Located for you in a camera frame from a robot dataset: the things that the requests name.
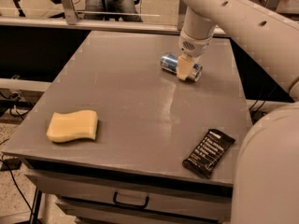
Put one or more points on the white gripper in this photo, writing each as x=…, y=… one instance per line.
x=193, y=46

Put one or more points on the silver blue redbull can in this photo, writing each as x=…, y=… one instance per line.
x=169, y=62

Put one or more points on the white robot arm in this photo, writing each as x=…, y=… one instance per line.
x=266, y=186

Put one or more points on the black rxbar chocolate wrapper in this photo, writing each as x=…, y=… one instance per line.
x=206, y=156

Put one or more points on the seated person in jeans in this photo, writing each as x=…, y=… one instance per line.
x=104, y=10

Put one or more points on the grey top drawer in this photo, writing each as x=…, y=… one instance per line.
x=102, y=200

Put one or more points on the grey drawer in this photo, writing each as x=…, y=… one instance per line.
x=91, y=213
x=102, y=200

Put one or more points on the yellow sponge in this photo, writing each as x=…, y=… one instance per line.
x=72, y=126

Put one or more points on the grey lower drawer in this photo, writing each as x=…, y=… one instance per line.
x=91, y=213

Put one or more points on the grey metal rail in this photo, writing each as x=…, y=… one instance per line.
x=159, y=16

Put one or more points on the black drawer handle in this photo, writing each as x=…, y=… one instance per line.
x=130, y=201

